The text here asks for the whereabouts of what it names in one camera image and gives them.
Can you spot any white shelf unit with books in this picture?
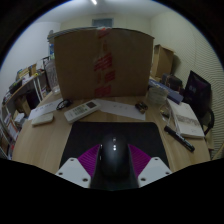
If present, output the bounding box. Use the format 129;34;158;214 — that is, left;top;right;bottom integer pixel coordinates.
0;111;26;158

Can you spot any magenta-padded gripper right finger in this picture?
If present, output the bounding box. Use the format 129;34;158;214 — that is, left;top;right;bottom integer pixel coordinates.
127;143;174;189

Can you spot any blue flat book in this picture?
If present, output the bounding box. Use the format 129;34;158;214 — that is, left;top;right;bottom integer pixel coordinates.
148;78;185;105

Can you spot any black marker pen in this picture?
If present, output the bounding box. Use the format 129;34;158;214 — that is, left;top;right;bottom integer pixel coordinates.
163;124;196;153

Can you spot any tall upright cardboard box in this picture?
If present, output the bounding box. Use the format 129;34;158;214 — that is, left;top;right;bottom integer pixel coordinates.
151;44;176;81

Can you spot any open white book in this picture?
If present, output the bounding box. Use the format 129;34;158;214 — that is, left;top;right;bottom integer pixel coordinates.
166;98;206;140

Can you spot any black monitor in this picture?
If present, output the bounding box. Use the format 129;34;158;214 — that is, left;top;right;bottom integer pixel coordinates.
182;69;213;118

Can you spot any white remote with buttons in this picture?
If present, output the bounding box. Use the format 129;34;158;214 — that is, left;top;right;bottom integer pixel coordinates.
63;100;102;124

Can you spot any clear glass jar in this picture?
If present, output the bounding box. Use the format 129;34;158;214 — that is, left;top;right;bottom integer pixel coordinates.
44;59;61;94

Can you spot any large cardboard box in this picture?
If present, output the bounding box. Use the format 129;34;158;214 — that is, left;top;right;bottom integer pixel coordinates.
53;27;155;101

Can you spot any black coiled cable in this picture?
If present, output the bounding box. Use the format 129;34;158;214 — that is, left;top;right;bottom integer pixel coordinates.
55;98;72;111

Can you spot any small dark clip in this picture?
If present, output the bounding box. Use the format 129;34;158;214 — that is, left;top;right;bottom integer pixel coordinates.
134;101;149;115

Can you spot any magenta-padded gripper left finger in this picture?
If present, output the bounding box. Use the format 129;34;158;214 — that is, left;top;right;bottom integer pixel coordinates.
54;143;102;189

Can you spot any grey door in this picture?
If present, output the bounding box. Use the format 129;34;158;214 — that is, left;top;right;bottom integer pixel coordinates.
91;18;114;28

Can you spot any black mouse pad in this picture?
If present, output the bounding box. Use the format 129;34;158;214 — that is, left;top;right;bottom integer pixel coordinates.
58;120;170;171

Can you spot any black computer mouse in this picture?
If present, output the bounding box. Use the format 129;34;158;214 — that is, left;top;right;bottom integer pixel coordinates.
98;132;132;179

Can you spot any cluttered wooden side desk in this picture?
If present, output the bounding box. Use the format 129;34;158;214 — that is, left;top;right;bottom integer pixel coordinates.
1;71;46;108

